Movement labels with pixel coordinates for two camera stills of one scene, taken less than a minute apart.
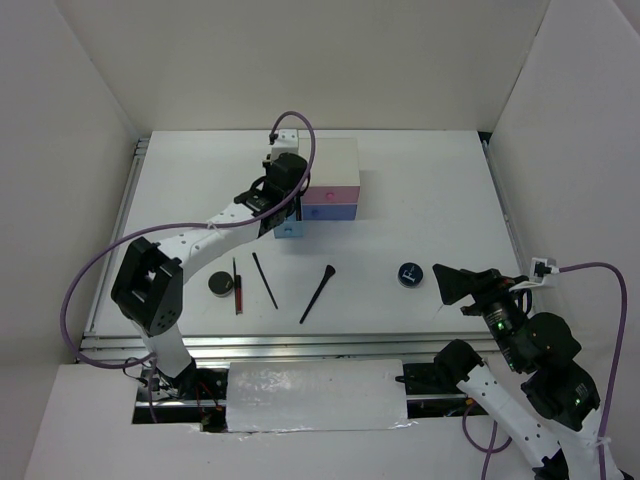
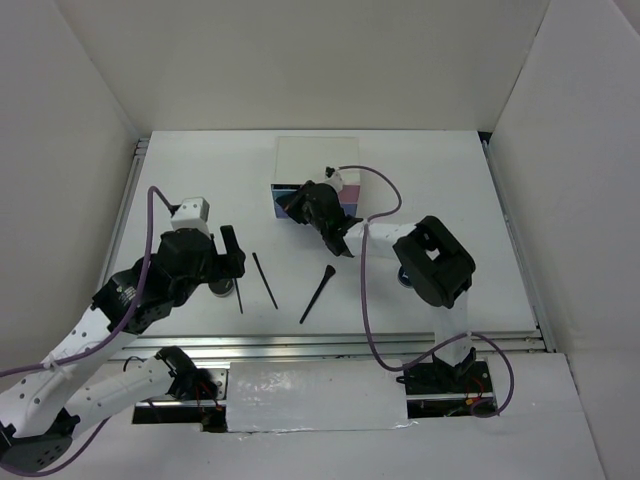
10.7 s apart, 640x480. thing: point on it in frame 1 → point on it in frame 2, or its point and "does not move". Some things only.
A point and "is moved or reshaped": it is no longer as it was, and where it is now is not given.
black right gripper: [484, 284] → [293, 203]
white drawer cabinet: [336, 163] does not move
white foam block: [270, 396] does not move
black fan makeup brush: [329, 270] does not move
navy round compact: [410, 275] does not move
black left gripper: [268, 164] → [230, 264]
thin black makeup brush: [256, 260] does not move
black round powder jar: [220, 283] does not move
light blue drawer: [289, 229] is moved or reshaped
